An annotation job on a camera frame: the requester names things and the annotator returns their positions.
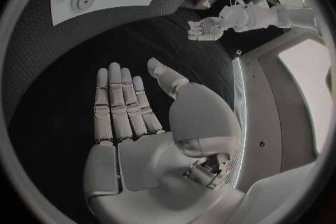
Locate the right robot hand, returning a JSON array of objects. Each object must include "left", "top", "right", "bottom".
[{"left": 82, "top": 57, "right": 246, "bottom": 224}]

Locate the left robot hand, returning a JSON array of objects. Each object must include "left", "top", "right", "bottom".
[{"left": 186, "top": 17, "right": 225, "bottom": 41}]

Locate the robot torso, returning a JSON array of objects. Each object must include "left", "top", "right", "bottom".
[{"left": 230, "top": 24, "right": 335, "bottom": 195}]

